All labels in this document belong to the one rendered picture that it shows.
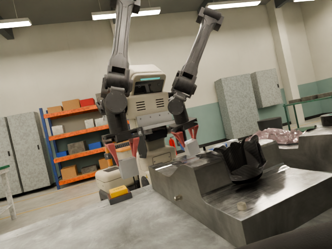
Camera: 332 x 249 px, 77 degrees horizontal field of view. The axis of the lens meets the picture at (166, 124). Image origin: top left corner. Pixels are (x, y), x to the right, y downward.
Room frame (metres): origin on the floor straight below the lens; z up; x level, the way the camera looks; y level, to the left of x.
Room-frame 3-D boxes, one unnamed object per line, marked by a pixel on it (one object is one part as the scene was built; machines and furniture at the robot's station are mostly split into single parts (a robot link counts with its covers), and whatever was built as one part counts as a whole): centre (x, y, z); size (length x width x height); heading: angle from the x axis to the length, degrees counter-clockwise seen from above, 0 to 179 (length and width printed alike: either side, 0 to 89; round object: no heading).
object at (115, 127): (0.63, 0.14, 1.06); 0.10 x 0.07 x 0.07; 112
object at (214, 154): (0.63, -0.12, 0.92); 0.35 x 0.16 x 0.09; 22
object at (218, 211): (0.61, -0.11, 0.87); 0.50 x 0.26 x 0.14; 22
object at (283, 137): (0.83, -0.40, 0.90); 0.26 x 0.18 x 0.08; 39
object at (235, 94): (6.53, -2.33, 0.98); 1.00 x 0.47 x 1.95; 104
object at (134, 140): (0.64, 0.13, 0.99); 0.07 x 0.07 x 0.09; 22
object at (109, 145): (0.63, 0.15, 0.99); 0.07 x 0.07 x 0.09; 22
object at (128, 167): (0.67, 0.16, 0.93); 0.13 x 0.05 x 0.05; 22
